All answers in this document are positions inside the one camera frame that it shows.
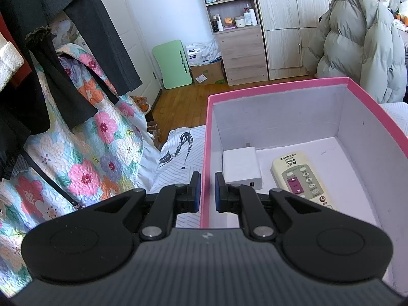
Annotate orange patterned floor item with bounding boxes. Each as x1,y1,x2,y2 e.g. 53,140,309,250
132,96,152,114

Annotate black belt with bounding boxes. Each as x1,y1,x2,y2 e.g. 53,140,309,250
21,151,80,211

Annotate white charger with plug prongs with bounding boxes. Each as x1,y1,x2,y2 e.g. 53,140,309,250
222,143,263,190

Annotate wooden bookshelf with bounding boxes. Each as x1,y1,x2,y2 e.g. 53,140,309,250
196,0,269,86

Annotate green folding table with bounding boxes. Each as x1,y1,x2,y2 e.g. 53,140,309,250
152,40,193,90

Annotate grey puffer jacket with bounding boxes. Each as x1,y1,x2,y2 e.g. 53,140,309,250
306,0,407,104

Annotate black garment with lace trim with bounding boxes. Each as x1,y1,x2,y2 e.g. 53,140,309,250
6,0,99,134

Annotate red garment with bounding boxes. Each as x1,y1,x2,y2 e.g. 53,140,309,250
0,11,32,88

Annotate cream remote with pink buttons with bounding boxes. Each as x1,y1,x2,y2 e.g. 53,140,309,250
271,151,336,211

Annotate floral quilt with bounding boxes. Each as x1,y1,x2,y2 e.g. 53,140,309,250
0,43,144,297

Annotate cream coat with fleece cuffs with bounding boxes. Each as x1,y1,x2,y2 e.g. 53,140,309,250
0,35,24,91

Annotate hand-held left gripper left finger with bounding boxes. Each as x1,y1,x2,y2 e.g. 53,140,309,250
92,171,202,241

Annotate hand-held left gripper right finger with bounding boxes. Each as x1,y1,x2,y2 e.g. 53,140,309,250
214,171,322,241

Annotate white plastic tissue packs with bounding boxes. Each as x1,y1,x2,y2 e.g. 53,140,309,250
186,38,222,67

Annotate dark grey pinstripe dress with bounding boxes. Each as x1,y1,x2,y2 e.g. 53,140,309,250
38,0,143,97

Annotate white bottle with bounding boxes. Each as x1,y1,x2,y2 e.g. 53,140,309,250
243,8,258,27

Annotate white door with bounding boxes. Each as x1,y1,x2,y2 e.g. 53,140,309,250
89,0,161,96

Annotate small cardboard box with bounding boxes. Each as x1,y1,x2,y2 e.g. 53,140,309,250
190,61,227,86

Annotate pink cardboard box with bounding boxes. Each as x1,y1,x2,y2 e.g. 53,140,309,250
200,77,408,297

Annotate light wooden wardrobe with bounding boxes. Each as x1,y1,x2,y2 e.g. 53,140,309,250
250,0,356,80

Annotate black jacket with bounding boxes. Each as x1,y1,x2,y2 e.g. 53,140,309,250
0,13,52,181

